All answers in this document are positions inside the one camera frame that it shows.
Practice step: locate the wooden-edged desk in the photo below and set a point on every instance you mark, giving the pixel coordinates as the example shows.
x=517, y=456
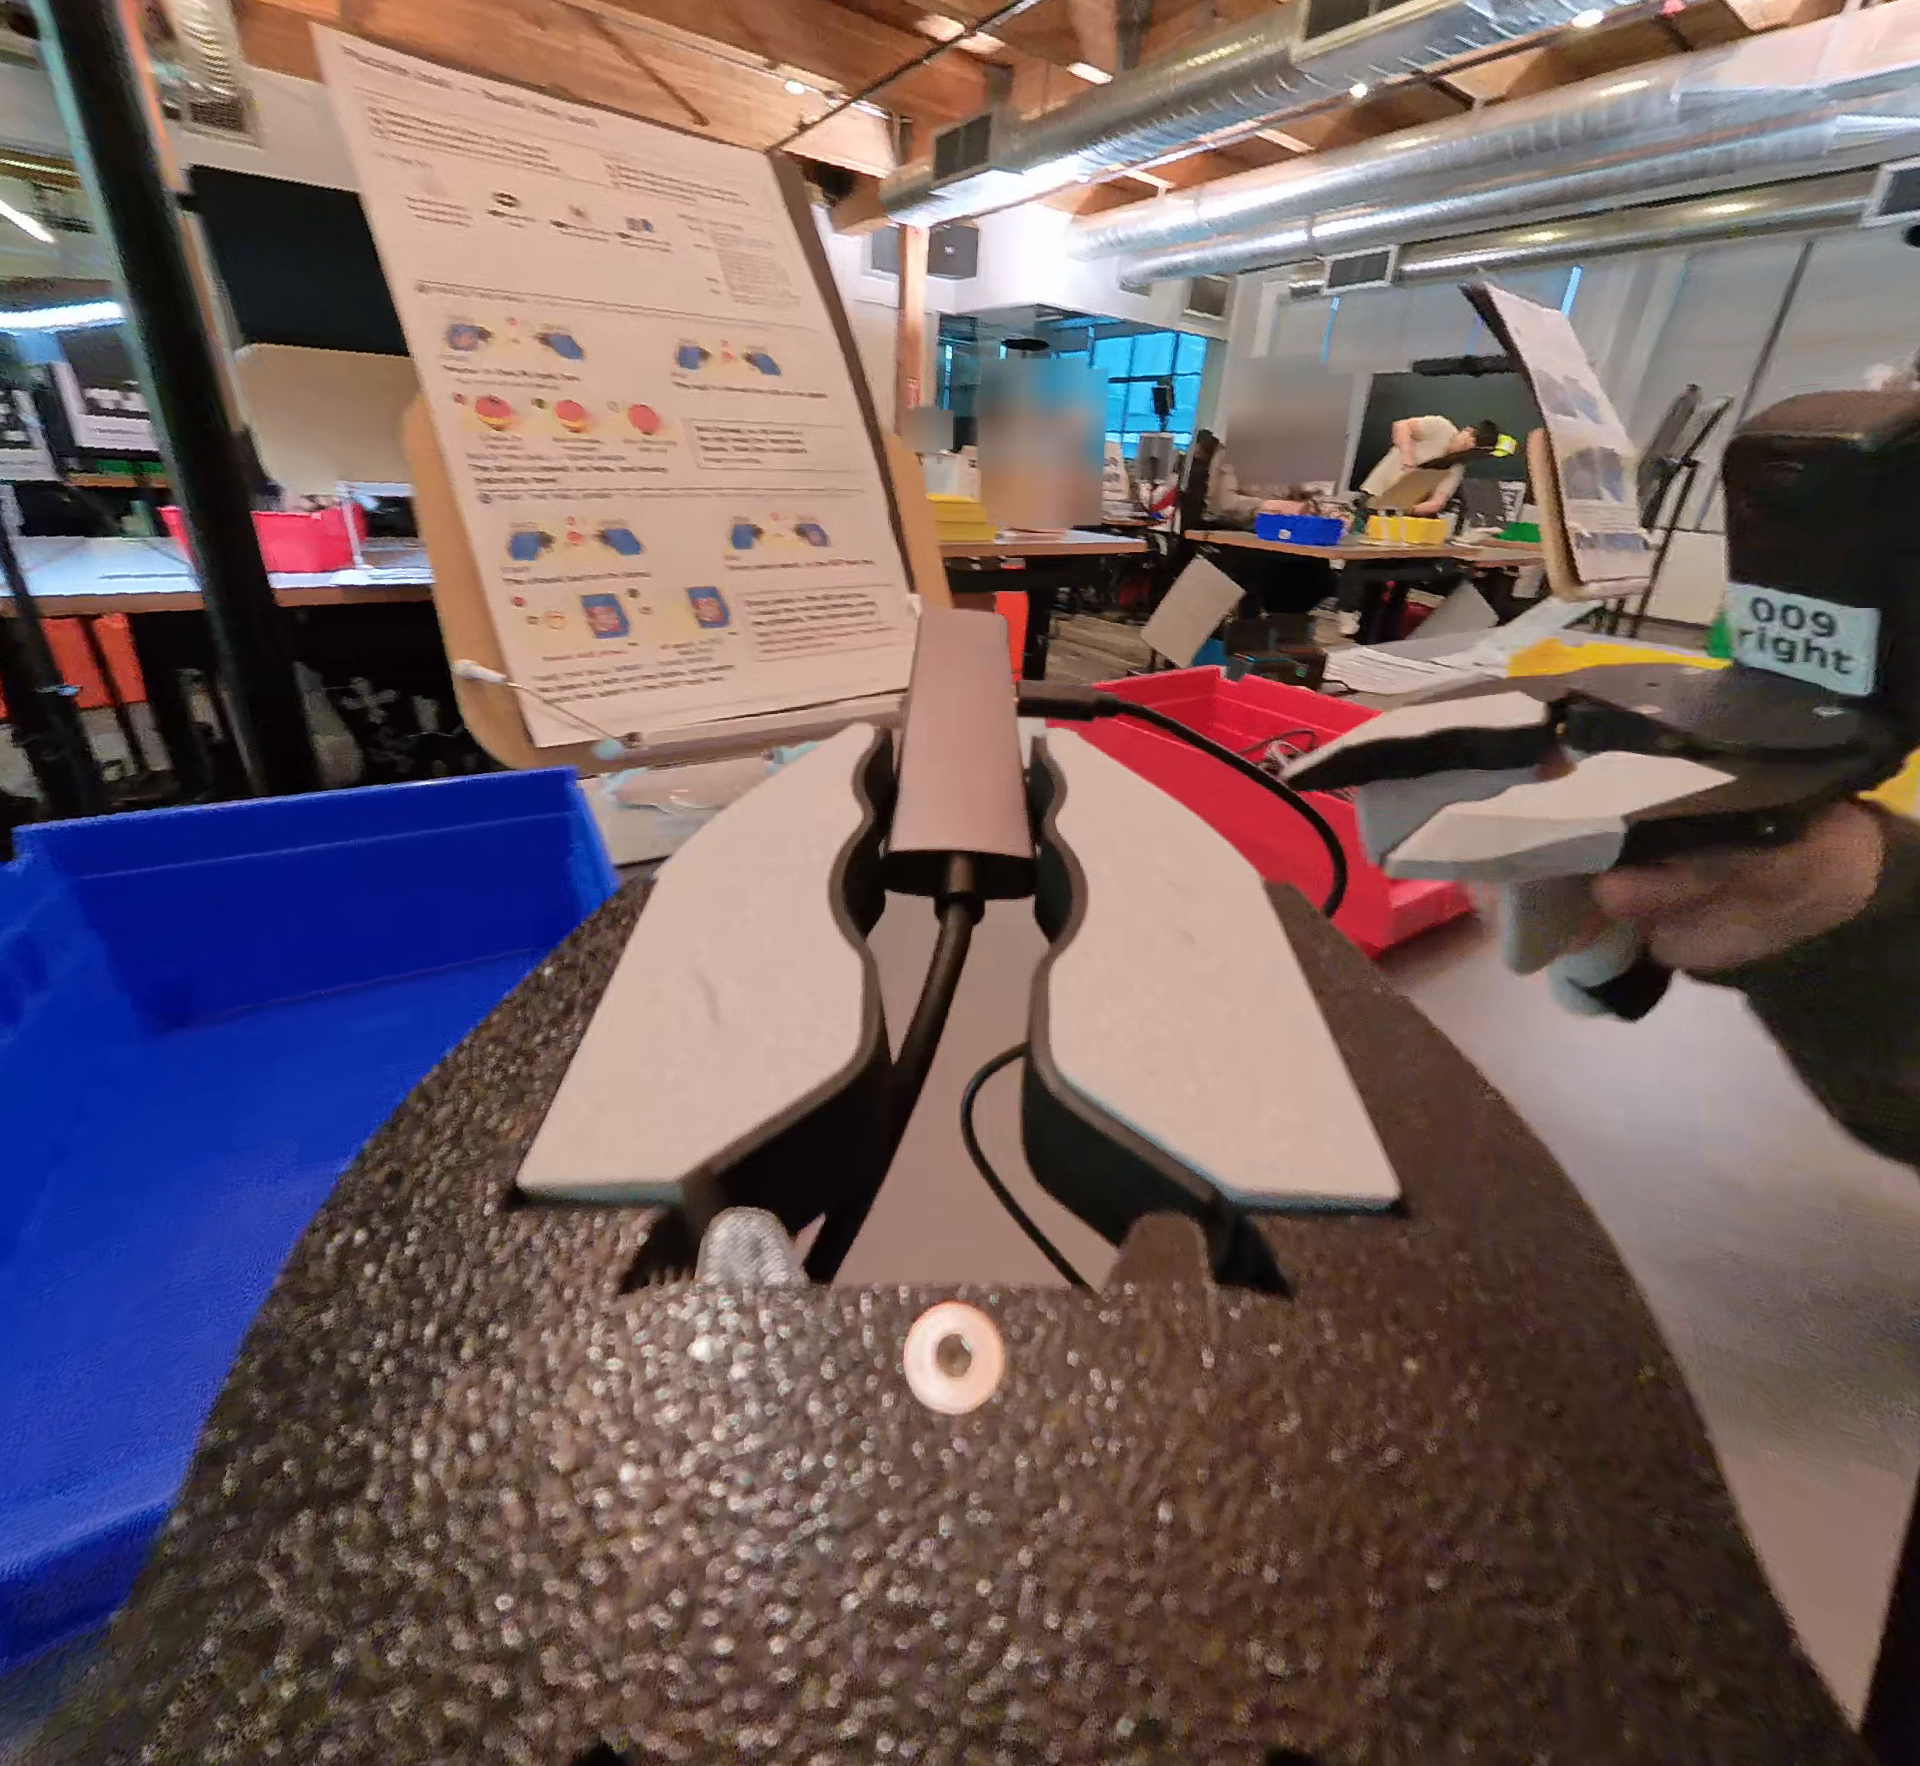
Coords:
x=121, y=573

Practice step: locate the large red plastic bin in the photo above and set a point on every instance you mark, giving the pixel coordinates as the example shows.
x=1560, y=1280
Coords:
x=1186, y=805

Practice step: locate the small blue bin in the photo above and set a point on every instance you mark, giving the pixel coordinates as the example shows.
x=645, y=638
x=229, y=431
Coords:
x=1300, y=530

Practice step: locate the black panel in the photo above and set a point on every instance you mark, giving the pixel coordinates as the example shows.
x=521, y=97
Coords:
x=286, y=252

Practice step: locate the wooden clipboard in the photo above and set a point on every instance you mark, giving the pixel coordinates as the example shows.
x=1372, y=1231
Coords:
x=435, y=551

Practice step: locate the rose metal USB hub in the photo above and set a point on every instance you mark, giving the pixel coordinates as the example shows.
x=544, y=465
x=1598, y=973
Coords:
x=960, y=733

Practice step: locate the person's right forearm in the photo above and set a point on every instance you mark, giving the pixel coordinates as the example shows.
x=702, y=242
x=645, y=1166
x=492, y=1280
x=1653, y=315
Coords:
x=1844, y=1031

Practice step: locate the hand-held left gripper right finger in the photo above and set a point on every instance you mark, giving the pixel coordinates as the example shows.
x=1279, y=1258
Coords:
x=1186, y=1017

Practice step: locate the large blue plastic bin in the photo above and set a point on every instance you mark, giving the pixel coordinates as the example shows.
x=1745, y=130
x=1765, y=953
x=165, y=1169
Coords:
x=226, y=1047

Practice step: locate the small instruction board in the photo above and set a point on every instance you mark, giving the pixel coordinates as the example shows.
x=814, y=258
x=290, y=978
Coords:
x=1576, y=446

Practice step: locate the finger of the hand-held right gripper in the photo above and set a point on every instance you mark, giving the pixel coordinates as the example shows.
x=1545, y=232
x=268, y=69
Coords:
x=1560, y=820
x=1441, y=733

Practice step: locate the printed instruction sheet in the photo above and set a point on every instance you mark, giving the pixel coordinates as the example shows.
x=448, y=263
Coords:
x=601, y=372

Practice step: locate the papers on table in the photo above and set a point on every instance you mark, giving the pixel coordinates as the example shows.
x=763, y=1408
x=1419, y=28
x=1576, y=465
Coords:
x=1410, y=665

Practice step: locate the small red bin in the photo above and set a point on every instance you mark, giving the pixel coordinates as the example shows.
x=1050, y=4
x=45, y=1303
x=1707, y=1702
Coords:
x=286, y=541

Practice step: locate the person's right hand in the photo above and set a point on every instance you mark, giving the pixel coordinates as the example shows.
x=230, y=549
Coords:
x=1724, y=896

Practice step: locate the tilted grey panel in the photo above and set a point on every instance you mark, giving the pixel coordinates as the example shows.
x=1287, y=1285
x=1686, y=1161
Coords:
x=1194, y=608

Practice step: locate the black metal pole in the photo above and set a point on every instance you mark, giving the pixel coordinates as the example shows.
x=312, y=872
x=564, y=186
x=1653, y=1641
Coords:
x=150, y=295

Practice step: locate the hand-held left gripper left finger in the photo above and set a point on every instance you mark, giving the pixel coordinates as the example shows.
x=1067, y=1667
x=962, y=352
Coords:
x=720, y=986

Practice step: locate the beige board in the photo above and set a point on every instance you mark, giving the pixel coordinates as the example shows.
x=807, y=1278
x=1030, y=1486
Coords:
x=314, y=416

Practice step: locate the yellow bin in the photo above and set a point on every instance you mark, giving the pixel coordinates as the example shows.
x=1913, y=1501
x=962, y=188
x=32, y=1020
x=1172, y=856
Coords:
x=960, y=520

